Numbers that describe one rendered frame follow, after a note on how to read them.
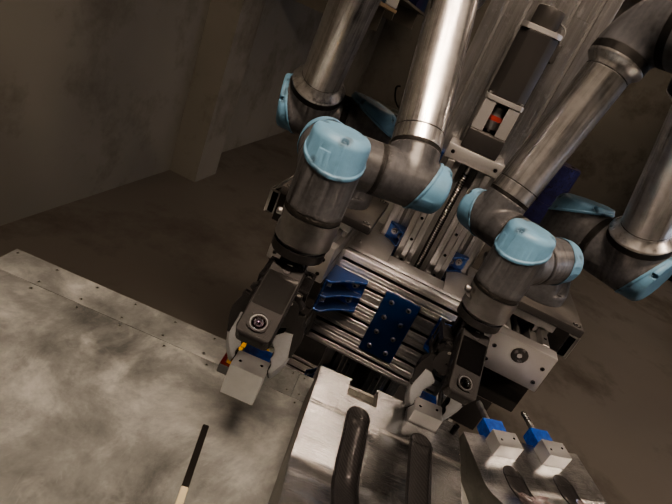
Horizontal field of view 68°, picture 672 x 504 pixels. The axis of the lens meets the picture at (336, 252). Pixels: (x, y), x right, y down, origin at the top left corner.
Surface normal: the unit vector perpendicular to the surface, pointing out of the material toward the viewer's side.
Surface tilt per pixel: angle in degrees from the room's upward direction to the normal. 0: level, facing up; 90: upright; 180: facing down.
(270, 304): 29
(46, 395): 0
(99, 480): 0
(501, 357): 90
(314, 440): 3
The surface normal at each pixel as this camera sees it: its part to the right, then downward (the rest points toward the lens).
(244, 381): -0.17, 0.38
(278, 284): 0.21, -0.55
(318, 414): 0.36, -0.82
